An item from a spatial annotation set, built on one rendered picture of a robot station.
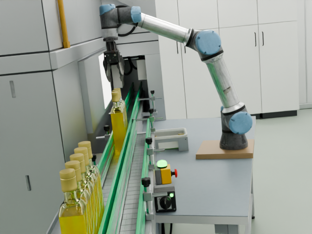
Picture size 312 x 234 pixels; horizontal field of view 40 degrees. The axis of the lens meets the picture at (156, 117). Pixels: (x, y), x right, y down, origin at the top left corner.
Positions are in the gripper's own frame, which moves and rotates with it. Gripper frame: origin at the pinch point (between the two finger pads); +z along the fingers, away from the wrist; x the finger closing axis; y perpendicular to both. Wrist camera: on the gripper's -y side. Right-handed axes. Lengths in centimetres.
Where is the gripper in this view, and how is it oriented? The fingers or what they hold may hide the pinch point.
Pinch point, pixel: (115, 79)
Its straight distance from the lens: 214.2
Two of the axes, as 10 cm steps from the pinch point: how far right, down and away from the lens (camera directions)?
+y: 0.0, 2.1, -9.8
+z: 0.9, 9.7, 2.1
